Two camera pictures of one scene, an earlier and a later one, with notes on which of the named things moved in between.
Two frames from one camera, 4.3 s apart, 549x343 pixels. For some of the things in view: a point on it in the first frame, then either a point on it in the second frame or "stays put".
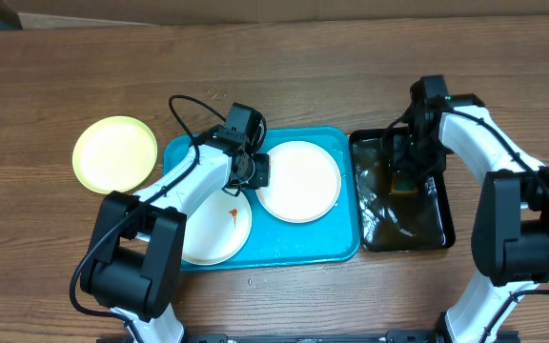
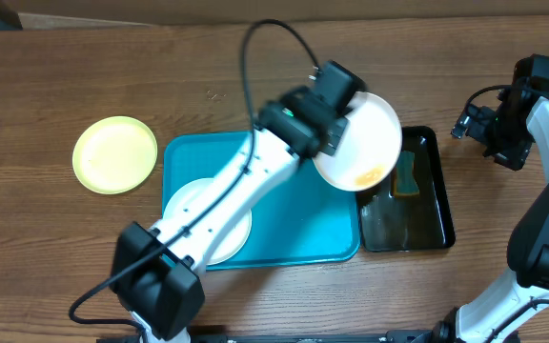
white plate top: (304, 182) -> (370, 147)
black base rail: (414, 336) stays put
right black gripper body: (425, 156) -> (507, 136)
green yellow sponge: (404, 184) stays put
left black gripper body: (257, 173) -> (333, 138)
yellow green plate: (114, 153) stays put
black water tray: (421, 219) stays put
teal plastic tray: (277, 239) stays put
